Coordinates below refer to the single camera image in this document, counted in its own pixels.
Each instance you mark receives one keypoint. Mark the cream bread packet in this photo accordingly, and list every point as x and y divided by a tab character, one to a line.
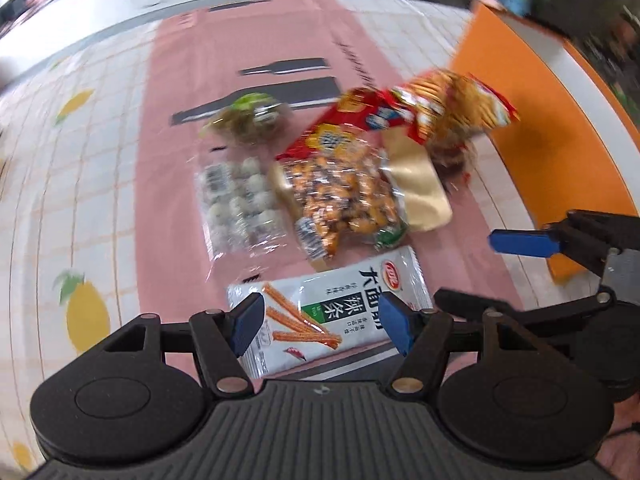
420	190

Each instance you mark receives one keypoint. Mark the green snack bag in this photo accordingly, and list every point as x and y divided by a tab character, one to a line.
247	120

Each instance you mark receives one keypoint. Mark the chocolate bun packet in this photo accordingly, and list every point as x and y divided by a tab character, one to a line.
450	157

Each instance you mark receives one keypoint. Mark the person's right forearm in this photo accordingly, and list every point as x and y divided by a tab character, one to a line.
622	435

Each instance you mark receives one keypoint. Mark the orange fries snack bag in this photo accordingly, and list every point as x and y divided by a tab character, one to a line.
450	105

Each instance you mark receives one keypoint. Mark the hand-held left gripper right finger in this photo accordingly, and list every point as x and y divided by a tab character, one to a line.
395	322

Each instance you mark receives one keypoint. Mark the pink cutlery print mat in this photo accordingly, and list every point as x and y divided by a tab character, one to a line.
200	50

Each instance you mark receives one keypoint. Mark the orange storage box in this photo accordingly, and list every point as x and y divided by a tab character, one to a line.
540	135

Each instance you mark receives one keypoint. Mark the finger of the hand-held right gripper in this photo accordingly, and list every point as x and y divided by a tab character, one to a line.
460	300
520	242

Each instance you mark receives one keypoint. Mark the clear bag of orange nuts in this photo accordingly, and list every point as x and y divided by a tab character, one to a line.
335	200

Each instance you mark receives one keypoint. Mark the white green spicy strip packet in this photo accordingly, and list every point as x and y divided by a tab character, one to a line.
340	290

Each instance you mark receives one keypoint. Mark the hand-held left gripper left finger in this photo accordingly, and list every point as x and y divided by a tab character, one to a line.
247	322

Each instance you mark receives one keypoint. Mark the clear bag of white balls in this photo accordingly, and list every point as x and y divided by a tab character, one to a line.
240	205

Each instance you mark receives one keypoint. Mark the red cracker packet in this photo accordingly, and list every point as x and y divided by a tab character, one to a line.
345	125

